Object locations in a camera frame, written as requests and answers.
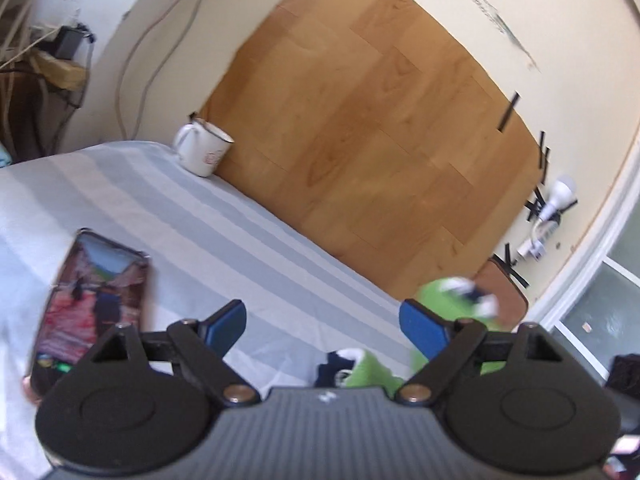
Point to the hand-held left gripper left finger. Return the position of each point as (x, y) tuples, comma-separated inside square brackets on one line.
[(227, 327)]

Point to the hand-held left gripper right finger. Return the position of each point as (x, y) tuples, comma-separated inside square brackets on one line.
[(422, 327)]

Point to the navy green white striped garment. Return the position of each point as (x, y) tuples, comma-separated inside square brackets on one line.
[(440, 295)]

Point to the brown cushion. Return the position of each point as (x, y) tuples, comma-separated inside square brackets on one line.
[(502, 300)]

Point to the blue striped bed sheet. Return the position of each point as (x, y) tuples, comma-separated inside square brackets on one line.
[(200, 240)]

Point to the black tape cross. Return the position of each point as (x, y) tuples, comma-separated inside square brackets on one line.
[(511, 265)]

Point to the black tape cluster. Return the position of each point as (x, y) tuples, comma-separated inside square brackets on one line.
[(535, 206)]

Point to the white enamel mug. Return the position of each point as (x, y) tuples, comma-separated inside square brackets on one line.
[(202, 152)]

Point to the glass door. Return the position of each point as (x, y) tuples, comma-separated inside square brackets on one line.
[(605, 285)]

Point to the black tape strip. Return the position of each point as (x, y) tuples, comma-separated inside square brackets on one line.
[(546, 165), (541, 147), (508, 112)]

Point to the brown cardboard box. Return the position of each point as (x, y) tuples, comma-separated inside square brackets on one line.
[(60, 72)]

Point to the black charger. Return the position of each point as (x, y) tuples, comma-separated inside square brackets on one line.
[(70, 42)]

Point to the wood-grain wall sheet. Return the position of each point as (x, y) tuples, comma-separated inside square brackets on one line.
[(375, 135)]

